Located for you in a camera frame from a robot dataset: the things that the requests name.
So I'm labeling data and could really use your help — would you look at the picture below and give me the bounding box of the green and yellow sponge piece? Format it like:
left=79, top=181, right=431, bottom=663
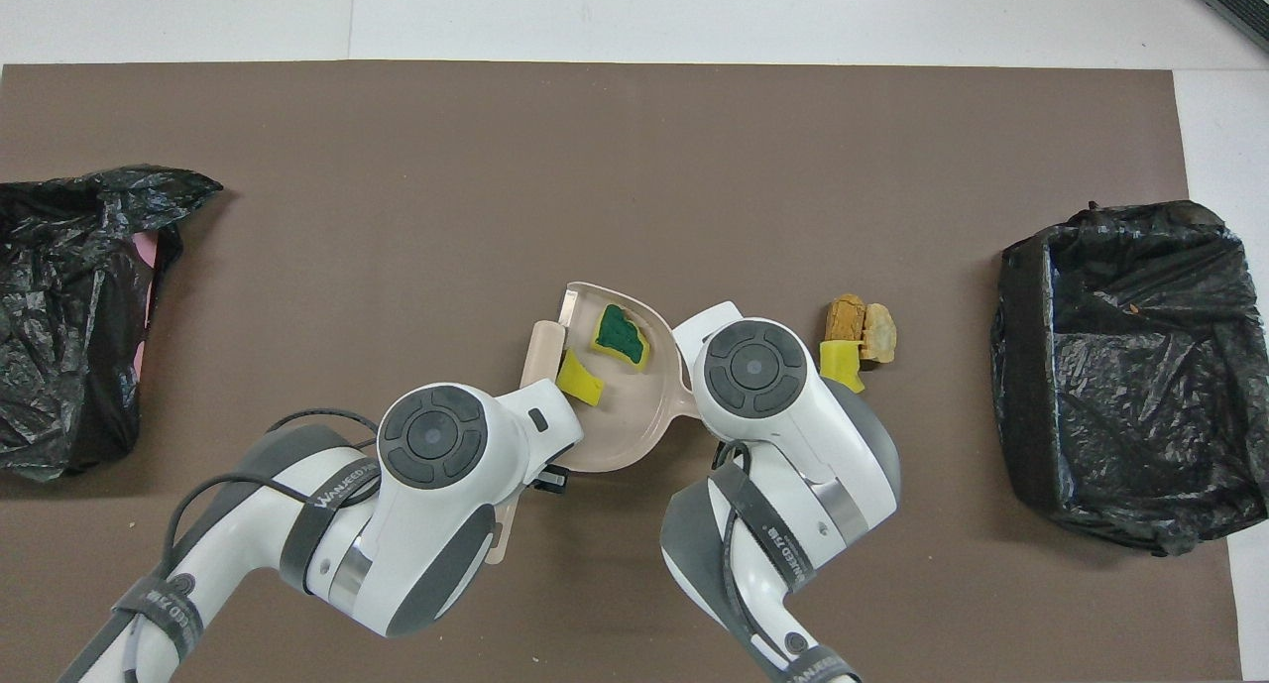
left=591, top=304, right=653, bottom=371

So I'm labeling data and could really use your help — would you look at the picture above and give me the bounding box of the pale bread piece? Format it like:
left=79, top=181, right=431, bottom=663
left=861, top=303, right=898, bottom=364

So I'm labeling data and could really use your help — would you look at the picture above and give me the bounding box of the beige hand brush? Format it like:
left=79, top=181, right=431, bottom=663
left=484, top=319, right=568, bottom=565

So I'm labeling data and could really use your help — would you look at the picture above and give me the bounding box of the yellow sponge block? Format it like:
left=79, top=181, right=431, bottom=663
left=819, top=340, right=866, bottom=395

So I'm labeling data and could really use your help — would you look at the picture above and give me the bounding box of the notched yellow sponge piece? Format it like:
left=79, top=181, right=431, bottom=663
left=555, top=349, right=608, bottom=406

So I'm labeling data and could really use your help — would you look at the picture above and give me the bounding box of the black bag lined pink bin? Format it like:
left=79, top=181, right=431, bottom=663
left=0, top=166, right=224, bottom=483

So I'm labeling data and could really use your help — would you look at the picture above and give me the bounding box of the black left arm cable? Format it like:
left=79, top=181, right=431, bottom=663
left=164, top=408, right=383, bottom=565

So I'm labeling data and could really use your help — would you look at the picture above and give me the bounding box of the beige plastic dustpan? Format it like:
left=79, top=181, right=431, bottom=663
left=555, top=282, right=700, bottom=474

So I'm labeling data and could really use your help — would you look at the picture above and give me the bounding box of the brown table mat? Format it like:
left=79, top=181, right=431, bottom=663
left=0, top=61, right=1243, bottom=683

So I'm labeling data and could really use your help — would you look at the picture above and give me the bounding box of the brown bread piece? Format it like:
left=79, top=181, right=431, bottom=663
left=826, top=294, right=868, bottom=345

